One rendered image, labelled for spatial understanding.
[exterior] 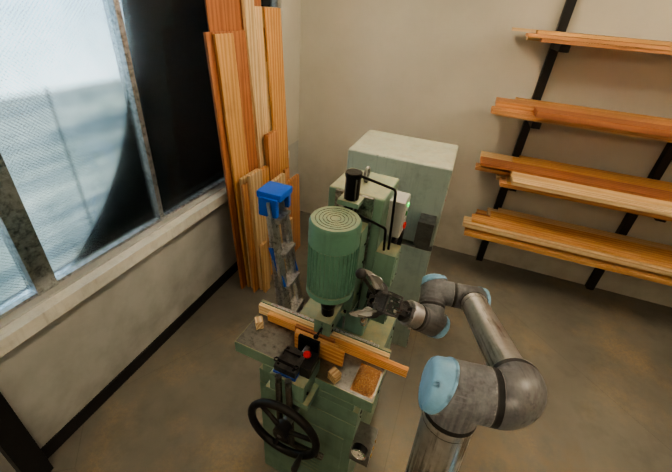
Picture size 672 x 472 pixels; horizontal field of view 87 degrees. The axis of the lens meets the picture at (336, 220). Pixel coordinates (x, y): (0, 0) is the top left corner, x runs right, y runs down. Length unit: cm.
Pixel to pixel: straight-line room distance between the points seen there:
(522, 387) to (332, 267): 62
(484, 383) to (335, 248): 56
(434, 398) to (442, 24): 291
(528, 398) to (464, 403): 13
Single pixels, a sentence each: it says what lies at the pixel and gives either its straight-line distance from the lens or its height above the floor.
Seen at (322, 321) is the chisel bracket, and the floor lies 107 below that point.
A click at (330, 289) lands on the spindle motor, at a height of 127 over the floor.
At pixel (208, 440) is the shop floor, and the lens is 240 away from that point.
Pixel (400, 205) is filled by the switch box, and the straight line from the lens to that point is 136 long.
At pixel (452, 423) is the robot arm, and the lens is 85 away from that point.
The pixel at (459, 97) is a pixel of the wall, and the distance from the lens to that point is 334.
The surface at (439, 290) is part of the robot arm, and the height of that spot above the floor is 126.
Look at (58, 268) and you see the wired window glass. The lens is 218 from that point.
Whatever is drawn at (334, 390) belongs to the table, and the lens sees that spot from 145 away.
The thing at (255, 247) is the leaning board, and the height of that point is 43.
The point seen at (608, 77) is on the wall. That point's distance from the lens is 343.
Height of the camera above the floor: 210
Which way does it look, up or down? 31 degrees down
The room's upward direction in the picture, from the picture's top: 5 degrees clockwise
